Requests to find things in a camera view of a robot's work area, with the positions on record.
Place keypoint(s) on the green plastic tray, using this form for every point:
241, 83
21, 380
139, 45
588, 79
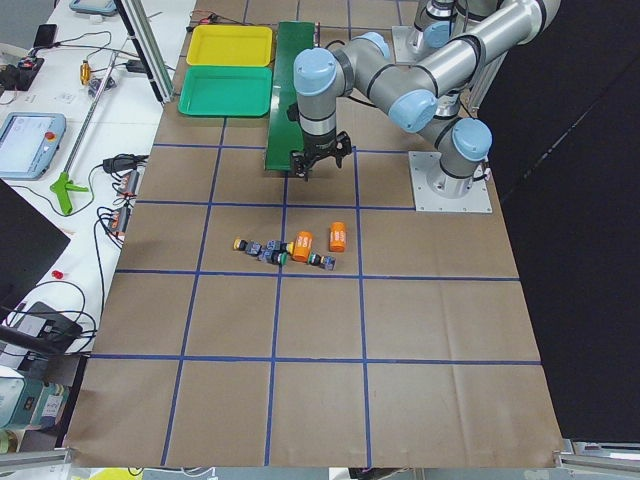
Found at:
226, 91

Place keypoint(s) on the green conveyor belt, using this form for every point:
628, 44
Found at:
284, 135

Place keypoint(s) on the small red-wired circuit board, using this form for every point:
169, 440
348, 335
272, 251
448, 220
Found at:
210, 19

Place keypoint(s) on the black smartphone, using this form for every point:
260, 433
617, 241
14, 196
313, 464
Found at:
45, 35

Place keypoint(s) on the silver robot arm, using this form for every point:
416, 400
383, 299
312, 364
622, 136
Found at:
434, 21
410, 98

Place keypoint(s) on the aluminium frame post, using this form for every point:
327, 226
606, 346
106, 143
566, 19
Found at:
140, 33

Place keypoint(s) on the robot teach pendant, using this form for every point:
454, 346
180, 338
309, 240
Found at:
29, 141

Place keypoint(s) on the black monitor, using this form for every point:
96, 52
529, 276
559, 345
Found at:
30, 245

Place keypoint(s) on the black box device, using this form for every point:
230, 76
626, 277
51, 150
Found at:
42, 330

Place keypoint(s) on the black power adapter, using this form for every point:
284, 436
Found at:
135, 66

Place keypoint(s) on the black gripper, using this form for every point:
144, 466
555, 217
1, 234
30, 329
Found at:
316, 146

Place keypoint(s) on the orange cylinder marked 4680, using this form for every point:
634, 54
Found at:
337, 237

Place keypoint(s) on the green push button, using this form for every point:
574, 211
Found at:
273, 257
325, 262

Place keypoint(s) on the yellow push button far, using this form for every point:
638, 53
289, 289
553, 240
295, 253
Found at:
249, 247

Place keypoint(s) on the green handled reacher grabber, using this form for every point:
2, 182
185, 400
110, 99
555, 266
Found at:
64, 185

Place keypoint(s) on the yellow push button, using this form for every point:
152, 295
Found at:
280, 246
249, 247

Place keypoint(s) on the yellow plastic tray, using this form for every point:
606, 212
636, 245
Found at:
230, 45

